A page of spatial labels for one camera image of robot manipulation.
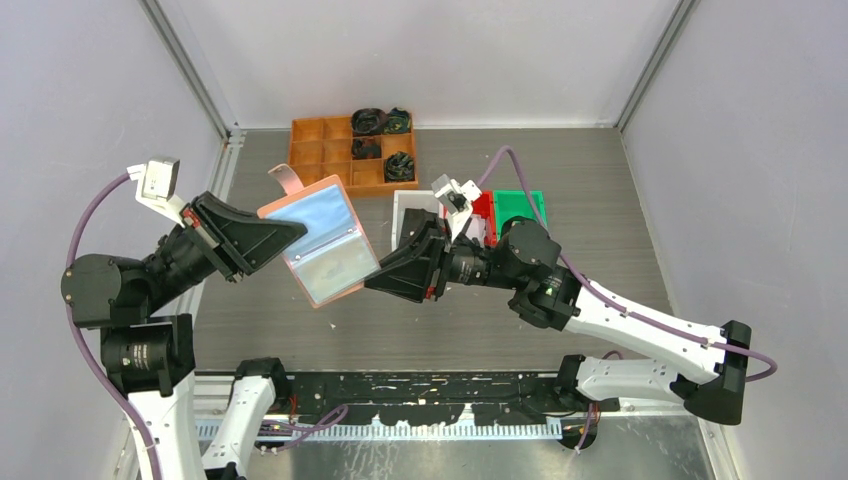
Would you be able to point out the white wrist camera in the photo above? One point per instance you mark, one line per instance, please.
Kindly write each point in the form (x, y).
(457, 199)
(156, 182)

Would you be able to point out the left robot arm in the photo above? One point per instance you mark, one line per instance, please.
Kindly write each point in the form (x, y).
(147, 361)

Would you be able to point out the black rolled belt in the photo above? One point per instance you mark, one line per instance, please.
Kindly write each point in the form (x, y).
(399, 121)
(399, 168)
(368, 122)
(364, 148)

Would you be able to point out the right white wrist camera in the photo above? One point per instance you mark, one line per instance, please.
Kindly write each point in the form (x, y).
(457, 199)

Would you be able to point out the black rolled belt top right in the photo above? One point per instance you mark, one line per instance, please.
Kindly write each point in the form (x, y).
(399, 121)

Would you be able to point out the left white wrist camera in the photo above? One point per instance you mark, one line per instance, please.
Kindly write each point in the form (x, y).
(156, 182)

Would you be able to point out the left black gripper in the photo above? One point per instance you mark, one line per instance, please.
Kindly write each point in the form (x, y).
(233, 237)

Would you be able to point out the red bin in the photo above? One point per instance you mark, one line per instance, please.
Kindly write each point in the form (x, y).
(482, 220)

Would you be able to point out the green bin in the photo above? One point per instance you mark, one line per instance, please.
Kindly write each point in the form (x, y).
(512, 203)

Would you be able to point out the black rolled belt middle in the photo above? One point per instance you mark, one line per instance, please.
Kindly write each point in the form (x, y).
(364, 148)

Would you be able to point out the black rolled belt lower right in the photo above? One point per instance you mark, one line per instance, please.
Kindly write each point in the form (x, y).
(399, 168)

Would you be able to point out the white bin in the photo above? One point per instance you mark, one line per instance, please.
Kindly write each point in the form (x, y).
(410, 199)

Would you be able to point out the black rolled belt top left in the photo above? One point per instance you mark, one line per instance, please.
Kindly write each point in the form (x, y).
(368, 122)

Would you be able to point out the tan leather card holder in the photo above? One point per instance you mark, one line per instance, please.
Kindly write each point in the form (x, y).
(334, 257)

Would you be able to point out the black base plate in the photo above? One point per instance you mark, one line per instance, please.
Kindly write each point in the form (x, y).
(427, 398)

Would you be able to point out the orange compartment tray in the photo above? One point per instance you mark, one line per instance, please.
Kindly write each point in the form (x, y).
(320, 147)

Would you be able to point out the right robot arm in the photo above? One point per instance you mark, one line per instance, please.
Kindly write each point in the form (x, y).
(700, 367)

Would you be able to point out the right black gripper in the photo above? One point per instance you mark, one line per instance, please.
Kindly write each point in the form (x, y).
(405, 273)

